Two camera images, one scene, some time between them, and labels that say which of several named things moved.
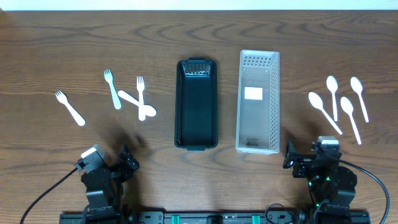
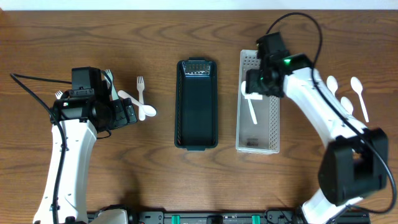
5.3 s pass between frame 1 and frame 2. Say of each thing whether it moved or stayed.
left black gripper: moved
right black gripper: moved
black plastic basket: stayed
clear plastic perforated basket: stayed
